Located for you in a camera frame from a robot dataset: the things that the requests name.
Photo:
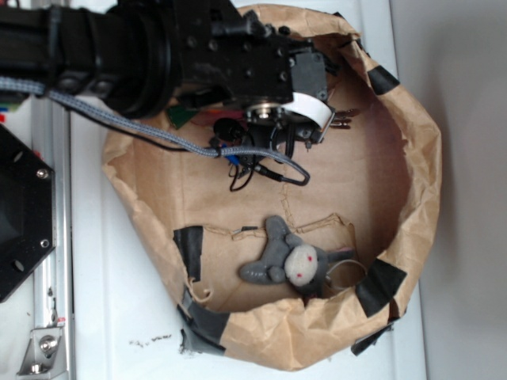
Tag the orange plastic toy carrot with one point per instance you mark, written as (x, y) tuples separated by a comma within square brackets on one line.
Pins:
[(180, 116)]

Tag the brown paper bag bin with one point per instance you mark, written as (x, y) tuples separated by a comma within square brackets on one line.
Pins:
[(375, 187)]

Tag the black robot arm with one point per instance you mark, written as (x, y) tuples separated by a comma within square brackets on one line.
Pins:
[(129, 63)]

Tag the silver key bunch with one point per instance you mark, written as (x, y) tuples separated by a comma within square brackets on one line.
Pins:
[(343, 119)]

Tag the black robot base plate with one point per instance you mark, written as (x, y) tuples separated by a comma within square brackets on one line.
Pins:
[(27, 223)]

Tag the grey plush bunny keychain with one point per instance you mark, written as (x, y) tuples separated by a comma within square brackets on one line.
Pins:
[(287, 258)]

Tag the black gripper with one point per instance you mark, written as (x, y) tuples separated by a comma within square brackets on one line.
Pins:
[(235, 61)]

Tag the metal corner bracket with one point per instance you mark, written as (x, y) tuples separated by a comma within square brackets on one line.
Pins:
[(45, 357)]

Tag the aluminium frame rail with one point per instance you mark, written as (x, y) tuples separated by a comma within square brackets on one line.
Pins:
[(52, 279)]

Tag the white tray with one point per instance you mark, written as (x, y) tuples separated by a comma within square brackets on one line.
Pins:
[(127, 327)]

